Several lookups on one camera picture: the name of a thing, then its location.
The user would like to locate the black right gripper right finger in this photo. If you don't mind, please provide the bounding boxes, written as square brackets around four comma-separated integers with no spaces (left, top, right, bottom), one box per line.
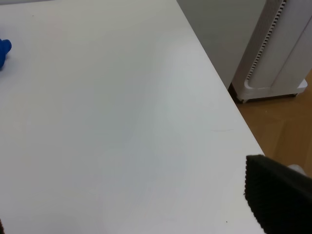
[244,155,312,234]

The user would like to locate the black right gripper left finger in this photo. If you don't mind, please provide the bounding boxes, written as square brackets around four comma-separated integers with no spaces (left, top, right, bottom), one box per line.
[0,220,5,234]

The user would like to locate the white tower air purifier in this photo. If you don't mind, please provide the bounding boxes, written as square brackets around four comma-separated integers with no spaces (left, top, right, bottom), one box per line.
[232,0,312,102]

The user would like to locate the blue rolled towel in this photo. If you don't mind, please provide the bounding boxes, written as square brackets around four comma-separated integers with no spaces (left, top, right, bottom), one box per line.
[0,39,12,69]

